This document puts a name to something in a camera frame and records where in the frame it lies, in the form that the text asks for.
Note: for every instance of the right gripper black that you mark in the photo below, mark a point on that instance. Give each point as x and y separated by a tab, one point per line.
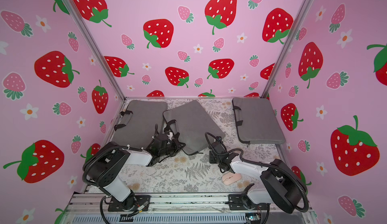
216	147

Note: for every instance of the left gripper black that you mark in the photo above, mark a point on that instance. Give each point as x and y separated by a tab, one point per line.
175	144

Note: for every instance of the grey laptop bag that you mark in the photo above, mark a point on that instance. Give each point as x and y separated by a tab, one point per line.
139	123
189	123
256	122

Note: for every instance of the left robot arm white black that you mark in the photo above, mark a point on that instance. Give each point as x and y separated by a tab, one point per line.
102	170

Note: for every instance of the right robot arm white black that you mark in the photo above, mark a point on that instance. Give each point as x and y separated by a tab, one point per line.
285	189

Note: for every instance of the pink computer mouse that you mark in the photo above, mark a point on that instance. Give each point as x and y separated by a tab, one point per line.
230	178

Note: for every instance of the floral patterned table mat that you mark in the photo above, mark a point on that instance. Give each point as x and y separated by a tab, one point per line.
194	173

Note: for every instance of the white ribbed vent strip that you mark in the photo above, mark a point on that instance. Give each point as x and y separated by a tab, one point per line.
179	219

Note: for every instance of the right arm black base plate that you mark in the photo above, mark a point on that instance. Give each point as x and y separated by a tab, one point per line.
242	202

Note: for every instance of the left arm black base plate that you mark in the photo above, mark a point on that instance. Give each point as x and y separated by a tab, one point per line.
131	204

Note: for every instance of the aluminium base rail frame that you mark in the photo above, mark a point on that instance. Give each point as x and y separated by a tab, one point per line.
84	209

